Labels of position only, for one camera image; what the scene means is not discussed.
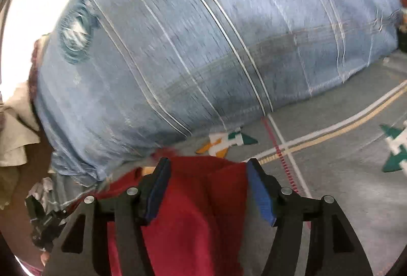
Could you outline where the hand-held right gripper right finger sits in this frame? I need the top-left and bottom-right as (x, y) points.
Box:
(246, 158), (374, 276)

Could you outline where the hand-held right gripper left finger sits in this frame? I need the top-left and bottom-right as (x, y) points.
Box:
(43, 158), (172, 276)

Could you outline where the red sweater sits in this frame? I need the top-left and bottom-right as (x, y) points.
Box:
(68, 149), (264, 276)

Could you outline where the crumpled grey white cloth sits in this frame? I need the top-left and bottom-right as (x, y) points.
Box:
(28, 177), (54, 200)

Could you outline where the olive cloth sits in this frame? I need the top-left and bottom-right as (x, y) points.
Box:
(0, 164), (20, 210)

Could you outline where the maroon patterned cloth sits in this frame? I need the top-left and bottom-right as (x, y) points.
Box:
(28, 37), (48, 98)

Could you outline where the small dark bottle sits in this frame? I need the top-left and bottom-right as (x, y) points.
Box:
(397, 9), (407, 52)

